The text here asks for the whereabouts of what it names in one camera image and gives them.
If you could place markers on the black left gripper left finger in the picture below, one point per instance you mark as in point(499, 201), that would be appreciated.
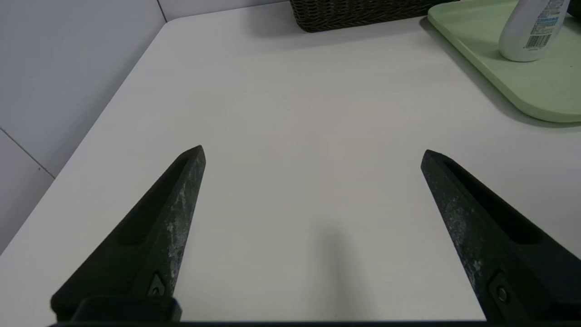
point(150, 236)

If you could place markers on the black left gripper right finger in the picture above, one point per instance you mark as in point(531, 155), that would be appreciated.
point(499, 245)

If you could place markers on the white plastic bottle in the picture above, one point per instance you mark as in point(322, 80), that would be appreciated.
point(526, 32)

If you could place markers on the dark brown wicker basket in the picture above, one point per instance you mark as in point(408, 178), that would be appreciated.
point(358, 13)

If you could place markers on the light green plastic tray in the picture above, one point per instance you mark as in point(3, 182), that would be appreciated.
point(544, 86)

